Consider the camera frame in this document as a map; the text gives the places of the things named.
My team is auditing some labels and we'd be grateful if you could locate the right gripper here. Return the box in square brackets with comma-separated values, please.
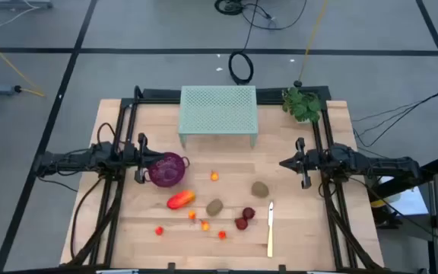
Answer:
[278, 137, 313, 190]

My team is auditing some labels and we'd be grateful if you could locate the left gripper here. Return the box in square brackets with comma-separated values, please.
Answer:
[124, 132, 166, 185]

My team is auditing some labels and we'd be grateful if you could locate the purple colander bowl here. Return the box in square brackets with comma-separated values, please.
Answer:
[141, 151, 191, 189]

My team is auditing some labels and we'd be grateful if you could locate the brown kiwi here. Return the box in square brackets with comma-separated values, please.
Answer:
[205, 198, 224, 218]
[250, 180, 270, 199]

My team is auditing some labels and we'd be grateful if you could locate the red yellow mango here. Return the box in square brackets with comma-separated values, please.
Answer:
[166, 190, 197, 211]

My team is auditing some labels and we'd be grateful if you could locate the knife with cream handle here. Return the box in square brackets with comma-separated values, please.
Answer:
[266, 200, 275, 259]

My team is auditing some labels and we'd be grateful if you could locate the green potted plant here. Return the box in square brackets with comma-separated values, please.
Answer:
[281, 86, 323, 123]

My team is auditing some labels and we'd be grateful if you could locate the pale green perforated metal shelf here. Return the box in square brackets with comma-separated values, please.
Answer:
[177, 84, 259, 148]

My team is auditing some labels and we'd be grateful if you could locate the black coiled cable ring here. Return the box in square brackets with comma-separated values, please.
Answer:
[227, 50, 255, 85]

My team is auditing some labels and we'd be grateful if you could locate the yellow cable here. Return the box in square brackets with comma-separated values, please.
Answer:
[0, 29, 46, 98]
[297, 0, 329, 88]

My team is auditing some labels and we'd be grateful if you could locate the black cable bundle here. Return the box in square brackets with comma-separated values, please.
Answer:
[214, 0, 307, 31]

